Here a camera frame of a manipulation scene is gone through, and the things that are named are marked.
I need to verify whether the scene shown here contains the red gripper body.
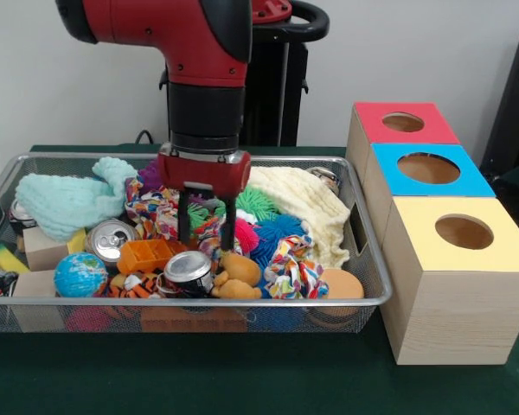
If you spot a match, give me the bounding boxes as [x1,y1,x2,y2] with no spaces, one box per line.
[157,151,251,201]

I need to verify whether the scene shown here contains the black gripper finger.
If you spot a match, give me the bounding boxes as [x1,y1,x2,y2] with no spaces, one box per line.
[177,183,195,244]
[220,197,237,252]

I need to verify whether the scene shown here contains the colourful knotted rope toy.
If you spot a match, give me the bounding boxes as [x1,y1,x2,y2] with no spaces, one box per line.
[124,176,243,265]

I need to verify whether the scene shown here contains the silver mesh bin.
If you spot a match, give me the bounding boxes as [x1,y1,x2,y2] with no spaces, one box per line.
[0,151,394,334]

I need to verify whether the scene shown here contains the wooden box with three holes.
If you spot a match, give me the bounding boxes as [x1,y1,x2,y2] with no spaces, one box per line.
[344,101,519,367]

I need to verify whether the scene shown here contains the pink spiky ball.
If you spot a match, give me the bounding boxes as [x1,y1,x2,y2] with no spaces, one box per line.
[234,217,260,256]

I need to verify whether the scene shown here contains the orange plush toy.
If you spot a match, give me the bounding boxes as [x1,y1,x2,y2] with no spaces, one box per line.
[210,252,263,300]

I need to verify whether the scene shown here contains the silver drink can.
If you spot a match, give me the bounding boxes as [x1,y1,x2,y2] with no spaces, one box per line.
[86,219,139,265]
[162,250,215,297]

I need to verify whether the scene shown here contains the purple spiky ball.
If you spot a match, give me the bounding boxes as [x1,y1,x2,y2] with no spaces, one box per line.
[137,159,163,191]

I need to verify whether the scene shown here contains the blue spiky ball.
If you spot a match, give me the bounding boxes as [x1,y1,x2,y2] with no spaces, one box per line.
[253,219,313,263]

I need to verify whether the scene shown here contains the orange plastic crate toy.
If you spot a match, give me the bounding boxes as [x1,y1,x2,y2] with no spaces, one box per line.
[116,239,187,274]

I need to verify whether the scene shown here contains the cream cloth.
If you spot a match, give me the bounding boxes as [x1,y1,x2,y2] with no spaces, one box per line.
[247,166,351,269]

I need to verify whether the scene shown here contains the blue globe ball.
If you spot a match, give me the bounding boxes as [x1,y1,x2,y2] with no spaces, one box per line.
[53,252,109,298]

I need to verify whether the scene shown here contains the mint green cloth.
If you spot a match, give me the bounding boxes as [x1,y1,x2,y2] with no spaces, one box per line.
[15,156,138,242]

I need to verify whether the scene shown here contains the dark green cloth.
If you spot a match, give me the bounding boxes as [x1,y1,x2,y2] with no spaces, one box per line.
[0,144,519,415]

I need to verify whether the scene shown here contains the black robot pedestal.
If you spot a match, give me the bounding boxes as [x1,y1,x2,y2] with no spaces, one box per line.
[241,0,330,147]

